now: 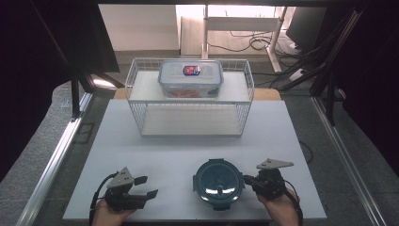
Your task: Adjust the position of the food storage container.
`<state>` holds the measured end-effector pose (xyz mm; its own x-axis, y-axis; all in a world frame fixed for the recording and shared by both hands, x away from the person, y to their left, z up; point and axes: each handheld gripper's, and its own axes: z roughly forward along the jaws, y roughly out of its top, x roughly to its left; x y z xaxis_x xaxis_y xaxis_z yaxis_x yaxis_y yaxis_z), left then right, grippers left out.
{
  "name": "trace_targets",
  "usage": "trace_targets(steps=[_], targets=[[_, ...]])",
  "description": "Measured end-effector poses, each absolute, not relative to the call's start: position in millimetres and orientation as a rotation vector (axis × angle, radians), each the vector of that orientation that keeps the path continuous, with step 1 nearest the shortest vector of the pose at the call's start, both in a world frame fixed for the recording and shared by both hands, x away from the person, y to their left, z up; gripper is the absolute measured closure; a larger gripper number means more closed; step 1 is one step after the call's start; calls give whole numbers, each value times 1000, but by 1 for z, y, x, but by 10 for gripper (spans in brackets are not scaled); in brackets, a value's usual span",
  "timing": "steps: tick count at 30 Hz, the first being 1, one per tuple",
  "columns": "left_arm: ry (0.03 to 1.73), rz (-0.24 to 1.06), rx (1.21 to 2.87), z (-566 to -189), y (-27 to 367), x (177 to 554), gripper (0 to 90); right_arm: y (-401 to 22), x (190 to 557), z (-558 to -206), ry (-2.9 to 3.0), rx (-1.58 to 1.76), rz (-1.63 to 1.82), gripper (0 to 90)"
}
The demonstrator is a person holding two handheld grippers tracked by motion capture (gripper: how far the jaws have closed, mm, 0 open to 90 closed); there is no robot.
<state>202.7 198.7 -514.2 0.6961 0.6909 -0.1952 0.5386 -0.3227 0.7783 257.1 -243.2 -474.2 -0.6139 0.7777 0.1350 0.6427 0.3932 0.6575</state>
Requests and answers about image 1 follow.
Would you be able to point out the aluminium rail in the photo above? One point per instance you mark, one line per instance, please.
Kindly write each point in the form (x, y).
(342, 163)
(53, 163)

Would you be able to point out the black curtain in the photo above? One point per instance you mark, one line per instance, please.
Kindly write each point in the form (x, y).
(37, 69)
(373, 78)

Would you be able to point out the person's right hand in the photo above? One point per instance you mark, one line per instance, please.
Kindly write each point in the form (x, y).
(279, 208)

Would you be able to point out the round dark blue food container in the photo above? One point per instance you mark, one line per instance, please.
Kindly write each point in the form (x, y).
(218, 183)

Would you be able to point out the black monitor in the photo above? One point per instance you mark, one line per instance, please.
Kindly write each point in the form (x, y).
(306, 28)

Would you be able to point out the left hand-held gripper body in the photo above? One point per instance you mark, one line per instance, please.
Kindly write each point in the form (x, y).
(122, 191)

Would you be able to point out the person's left hand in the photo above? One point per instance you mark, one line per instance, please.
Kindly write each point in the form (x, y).
(108, 216)

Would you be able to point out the clear rectangular food container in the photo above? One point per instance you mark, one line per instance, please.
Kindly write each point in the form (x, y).
(190, 78)

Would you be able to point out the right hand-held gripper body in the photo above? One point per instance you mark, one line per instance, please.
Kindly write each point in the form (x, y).
(269, 182)

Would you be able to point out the white desk frame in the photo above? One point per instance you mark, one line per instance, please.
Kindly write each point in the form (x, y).
(241, 23)

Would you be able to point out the black metal stand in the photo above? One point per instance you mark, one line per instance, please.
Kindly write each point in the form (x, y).
(75, 97)
(329, 62)

